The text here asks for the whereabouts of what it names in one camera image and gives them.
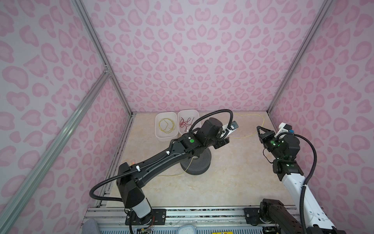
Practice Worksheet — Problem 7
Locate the yellow cable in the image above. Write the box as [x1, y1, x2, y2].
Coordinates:
[157, 112, 266, 177]
[158, 118, 176, 134]

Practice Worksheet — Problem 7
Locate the yellow cable in tray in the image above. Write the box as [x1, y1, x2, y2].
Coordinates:
[158, 118, 176, 134]

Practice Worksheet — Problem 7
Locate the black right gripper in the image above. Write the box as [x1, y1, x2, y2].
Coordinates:
[257, 126, 285, 160]

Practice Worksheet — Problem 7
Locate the aluminium frame left post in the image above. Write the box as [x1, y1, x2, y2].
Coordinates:
[71, 0, 133, 117]

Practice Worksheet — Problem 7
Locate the red cable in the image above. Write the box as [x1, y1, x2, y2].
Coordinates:
[179, 116, 195, 132]

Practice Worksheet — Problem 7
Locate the white plastic tray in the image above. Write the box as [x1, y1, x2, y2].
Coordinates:
[155, 112, 179, 142]
[177, 109, 200, 135]

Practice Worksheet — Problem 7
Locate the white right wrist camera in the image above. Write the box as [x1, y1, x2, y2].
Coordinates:
[277, 122, 292, 134]

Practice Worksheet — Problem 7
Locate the white plastic tray left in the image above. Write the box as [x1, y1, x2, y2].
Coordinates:
[155, 112, 179, 142]

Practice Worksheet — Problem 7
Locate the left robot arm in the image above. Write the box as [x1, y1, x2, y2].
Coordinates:
[89, 109, 238, 219]

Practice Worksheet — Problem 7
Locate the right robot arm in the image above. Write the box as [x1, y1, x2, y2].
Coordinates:
[244, 123, 345, 234]

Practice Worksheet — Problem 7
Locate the aluminium frame diagonal bar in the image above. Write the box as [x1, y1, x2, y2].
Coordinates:
[1, 70, 112, 234]

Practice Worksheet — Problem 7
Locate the aluminium frame right post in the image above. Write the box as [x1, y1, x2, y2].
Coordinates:
[267, 0, 336, 116]

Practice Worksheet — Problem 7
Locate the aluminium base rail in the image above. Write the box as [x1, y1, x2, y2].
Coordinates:
[77, 205, 337, 234]

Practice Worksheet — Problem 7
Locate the dark grey cable spool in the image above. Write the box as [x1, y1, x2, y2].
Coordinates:
[180, 149, 212, 176]

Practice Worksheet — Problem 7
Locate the aluminium frame post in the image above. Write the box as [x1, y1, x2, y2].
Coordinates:
[267, 0, 336, 116]
[71, 0, 133, 117]

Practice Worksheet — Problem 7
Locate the white plastic tray right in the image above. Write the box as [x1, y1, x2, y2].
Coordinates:
[177, 109, 200, 135]

